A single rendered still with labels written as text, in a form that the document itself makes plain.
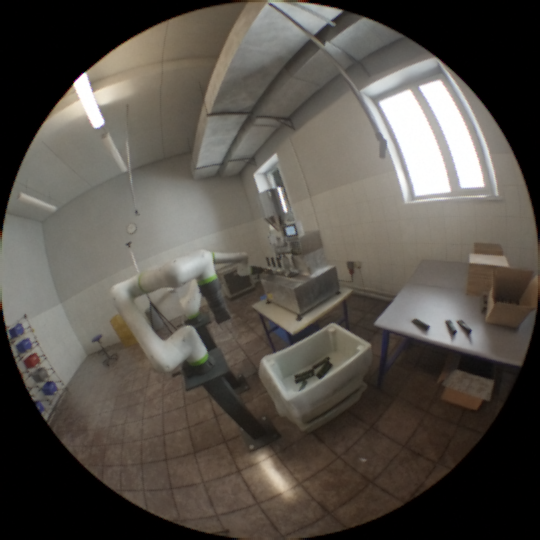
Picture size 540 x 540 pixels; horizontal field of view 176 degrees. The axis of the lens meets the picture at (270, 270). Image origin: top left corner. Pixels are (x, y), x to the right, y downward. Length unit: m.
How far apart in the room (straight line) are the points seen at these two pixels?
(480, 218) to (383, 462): 2.25
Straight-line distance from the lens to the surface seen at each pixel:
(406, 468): 1.56
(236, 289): 4.51
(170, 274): 0.63
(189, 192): 5.25
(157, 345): 0.86
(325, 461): 1.52
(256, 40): 2.35
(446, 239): 2.32
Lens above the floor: 1.49
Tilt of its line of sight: 14 degrees down
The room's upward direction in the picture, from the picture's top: 17 degrees counter-clockwise
